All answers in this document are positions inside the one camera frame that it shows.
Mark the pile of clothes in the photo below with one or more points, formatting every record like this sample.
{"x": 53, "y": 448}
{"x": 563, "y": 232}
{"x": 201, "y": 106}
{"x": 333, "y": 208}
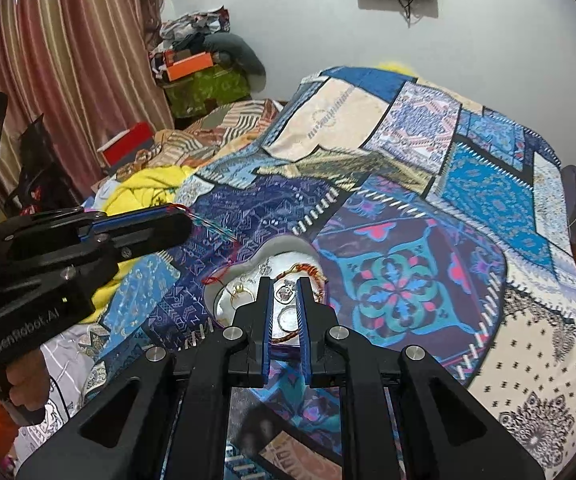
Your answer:
{"x": 188, "y": 27}

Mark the black bag with red print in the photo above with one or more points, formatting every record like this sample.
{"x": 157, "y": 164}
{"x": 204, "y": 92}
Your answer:
{"x": 43, "y": 170}

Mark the red and white box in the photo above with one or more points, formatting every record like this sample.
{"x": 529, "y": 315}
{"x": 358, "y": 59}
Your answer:
{"x": 128, "y": 142}

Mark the person's left hand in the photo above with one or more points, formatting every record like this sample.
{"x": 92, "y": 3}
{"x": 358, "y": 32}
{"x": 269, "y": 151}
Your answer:
{"x": 25, "y": 385}

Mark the heart-shaped purple tin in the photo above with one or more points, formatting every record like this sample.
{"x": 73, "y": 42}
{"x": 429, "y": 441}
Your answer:
{"x": 248, "y": 305}

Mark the orange box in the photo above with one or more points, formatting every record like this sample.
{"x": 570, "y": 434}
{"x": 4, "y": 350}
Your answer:
{"x": 190, "y": 66}

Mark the striped orange blanket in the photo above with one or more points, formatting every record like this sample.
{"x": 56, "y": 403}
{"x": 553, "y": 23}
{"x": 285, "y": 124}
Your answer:
{"x": 203, "y": 135}

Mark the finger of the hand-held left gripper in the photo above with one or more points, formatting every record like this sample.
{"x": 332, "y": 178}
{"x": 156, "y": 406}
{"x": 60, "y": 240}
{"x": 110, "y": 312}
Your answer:
{"x": 63, "y": 217}
{"x": 158, "y": 237}

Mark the striped brown curtain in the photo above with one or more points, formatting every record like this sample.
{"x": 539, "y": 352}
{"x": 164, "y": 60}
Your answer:
{"x": 68, "y": 60}

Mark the yellow fluffy item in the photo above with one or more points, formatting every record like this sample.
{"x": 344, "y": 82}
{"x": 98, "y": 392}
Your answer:
{"x": 397, "y": 66}

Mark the patchwork printed blanket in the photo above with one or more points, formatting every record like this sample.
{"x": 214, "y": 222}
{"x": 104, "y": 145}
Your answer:
{"x": 417, "y": 210}

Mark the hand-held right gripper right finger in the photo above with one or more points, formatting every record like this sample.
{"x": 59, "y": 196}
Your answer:
{"x": 302, "y": 320}

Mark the yellow cloth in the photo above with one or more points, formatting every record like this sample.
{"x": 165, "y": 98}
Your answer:
{"x": 143, "y": 185}

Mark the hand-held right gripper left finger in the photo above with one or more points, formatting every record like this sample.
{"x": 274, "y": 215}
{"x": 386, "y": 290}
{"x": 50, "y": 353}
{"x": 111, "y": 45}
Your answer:
{"x": 268, "y": 310}

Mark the grey neck pillow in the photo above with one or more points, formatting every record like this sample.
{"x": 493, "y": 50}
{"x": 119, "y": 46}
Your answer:
{"x": 240, "y": 55}

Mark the cartoon-print white cloth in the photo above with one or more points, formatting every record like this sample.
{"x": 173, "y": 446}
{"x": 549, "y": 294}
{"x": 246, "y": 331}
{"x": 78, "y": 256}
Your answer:
{"x": 68, "y": 360}

